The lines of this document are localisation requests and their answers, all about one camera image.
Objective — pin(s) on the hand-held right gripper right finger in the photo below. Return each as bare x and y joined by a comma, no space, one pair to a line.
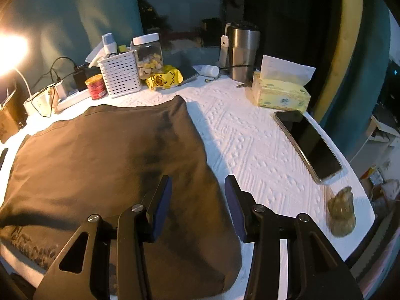
236,212

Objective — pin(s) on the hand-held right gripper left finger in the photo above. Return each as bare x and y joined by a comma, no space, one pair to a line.
161,212

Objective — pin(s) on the brown t-shirt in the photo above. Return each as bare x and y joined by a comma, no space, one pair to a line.
109,150

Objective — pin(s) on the white quilted table cover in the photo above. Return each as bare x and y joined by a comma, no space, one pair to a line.
250,143

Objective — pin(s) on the black smartphone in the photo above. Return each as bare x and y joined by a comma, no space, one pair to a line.
307,143

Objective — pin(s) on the small green figurine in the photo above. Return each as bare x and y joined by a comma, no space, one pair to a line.
341,214

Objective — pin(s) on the yellow tissue box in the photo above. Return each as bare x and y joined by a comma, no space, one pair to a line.
279,93

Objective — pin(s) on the yellow snack packet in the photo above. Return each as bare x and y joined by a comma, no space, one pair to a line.
164,79

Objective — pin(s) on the red tin can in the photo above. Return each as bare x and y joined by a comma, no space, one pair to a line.
95,88

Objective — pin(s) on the grey notebook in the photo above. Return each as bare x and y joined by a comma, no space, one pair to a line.
188,73

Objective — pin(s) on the white perforated basket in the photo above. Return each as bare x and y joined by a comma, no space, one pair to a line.
120,75

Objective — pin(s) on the small white bottle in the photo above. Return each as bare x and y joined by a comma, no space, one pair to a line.
209,70

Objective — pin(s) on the clear jar white lid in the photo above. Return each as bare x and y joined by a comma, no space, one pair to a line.
148,57

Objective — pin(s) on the black power adapter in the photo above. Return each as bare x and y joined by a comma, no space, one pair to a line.
80,78

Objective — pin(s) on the white charger plug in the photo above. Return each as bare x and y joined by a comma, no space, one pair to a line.
61,90

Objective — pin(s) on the steel tumbler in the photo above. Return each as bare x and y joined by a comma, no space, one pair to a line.
243,53

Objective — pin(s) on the white cube socket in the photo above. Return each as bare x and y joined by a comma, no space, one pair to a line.
42,101

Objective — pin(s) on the white desk lamp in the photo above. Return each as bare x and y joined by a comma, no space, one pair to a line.
28,106

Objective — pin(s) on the white crumpled tissue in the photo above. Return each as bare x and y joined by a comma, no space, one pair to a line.
95,54

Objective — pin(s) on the white tea bag tag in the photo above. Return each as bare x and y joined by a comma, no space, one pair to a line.
224,41

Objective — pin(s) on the white shelf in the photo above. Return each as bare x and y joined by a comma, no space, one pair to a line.
386,128

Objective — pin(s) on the cardboard box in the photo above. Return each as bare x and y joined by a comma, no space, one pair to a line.
9,122

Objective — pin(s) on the white grey spray bottle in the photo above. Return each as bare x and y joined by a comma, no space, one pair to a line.
109,42

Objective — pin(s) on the teal curtain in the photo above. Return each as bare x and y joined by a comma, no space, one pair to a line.
78,9
365,68

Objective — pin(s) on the dark door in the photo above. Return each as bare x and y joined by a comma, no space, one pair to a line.
290,15

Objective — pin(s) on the yellow padded post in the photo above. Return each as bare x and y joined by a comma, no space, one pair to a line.
347,37

